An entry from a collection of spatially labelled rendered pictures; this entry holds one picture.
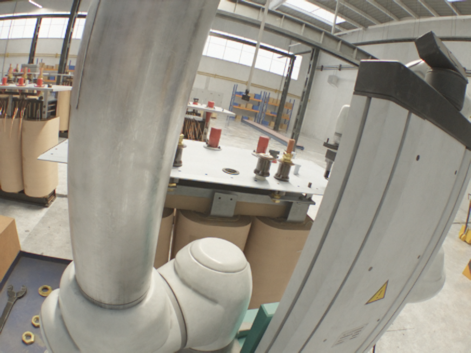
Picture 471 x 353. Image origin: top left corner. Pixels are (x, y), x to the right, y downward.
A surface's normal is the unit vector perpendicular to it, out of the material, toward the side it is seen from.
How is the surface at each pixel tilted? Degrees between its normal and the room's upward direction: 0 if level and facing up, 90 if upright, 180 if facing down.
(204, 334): 87
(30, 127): 90
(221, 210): 90
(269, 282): 90
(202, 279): 51
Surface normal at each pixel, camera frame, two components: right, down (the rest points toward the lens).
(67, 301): -0.27, -0.40
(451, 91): -0.40, 0.19
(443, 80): -0.75, 0.04
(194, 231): -0.19, 0.26
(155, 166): 0.78, 0.47
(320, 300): 0.29, 0.35
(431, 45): -0.93, -0.11
